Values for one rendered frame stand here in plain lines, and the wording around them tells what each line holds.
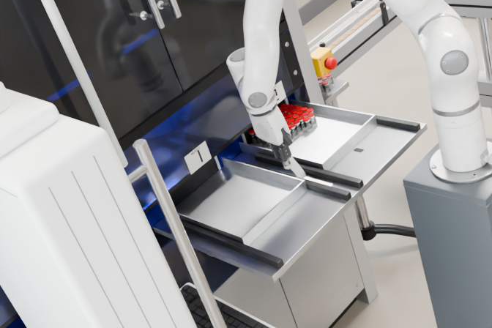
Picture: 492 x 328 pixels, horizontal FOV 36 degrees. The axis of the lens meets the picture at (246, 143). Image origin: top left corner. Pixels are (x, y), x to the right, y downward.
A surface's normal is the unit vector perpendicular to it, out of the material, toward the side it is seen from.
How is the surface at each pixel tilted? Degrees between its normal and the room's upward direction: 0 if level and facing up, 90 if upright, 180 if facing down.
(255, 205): 0
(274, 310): 90
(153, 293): 90
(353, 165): 0
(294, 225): 0
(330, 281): 90
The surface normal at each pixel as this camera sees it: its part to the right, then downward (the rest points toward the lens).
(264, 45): 0.25, -0.23
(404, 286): -0.29, -0.82
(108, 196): 0.67, 0.19
